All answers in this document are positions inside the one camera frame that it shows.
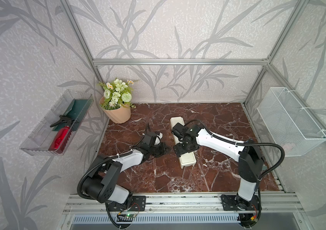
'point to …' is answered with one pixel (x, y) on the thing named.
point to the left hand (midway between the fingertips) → (171, 149)
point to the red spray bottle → (63, 136)
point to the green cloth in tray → (76, 112)
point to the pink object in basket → (287, 147)
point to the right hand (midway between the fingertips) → (181, 151)
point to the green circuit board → (125, 217)
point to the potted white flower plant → (115, 101)
